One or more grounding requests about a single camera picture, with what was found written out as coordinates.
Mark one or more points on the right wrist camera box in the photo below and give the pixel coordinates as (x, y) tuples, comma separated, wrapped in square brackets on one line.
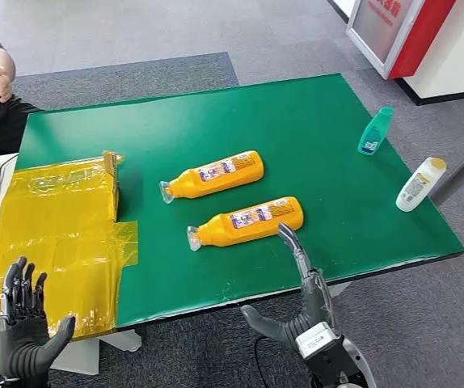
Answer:
[(316, 340)]

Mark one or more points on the teal bottle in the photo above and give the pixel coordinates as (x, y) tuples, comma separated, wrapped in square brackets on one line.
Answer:
[(374, 132)]

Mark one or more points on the grey metal bar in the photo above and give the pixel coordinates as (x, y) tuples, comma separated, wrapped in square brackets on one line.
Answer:
[(460, 174)]

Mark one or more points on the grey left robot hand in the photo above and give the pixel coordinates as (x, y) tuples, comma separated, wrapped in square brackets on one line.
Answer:
[(21, 342)]

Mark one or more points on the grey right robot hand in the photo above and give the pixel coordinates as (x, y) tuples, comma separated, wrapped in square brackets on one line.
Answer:
[(314, 305)]

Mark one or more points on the orange bottle with clear cap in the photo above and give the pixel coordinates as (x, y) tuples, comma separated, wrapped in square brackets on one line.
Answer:
[(215, 174), (248, 220)]

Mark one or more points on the white cabinet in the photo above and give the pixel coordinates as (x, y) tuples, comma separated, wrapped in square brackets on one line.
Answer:
[(450, 59)]

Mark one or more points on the white bottle with yellow cap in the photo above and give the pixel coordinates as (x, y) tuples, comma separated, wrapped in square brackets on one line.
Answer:
[(418, 185)]

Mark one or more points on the yellow plastic-wrapped cardboard box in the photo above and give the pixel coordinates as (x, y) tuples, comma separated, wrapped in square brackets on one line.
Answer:
[(50, 235)]

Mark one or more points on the red and white sign stand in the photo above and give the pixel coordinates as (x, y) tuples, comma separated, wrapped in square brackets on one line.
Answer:
[(397, 29)]

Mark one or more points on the white table foot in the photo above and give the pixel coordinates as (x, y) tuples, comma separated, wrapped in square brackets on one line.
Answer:
[(340, 289), (121, 341)]

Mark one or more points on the green table board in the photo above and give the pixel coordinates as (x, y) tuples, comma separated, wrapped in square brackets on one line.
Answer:
[(296, 118)]

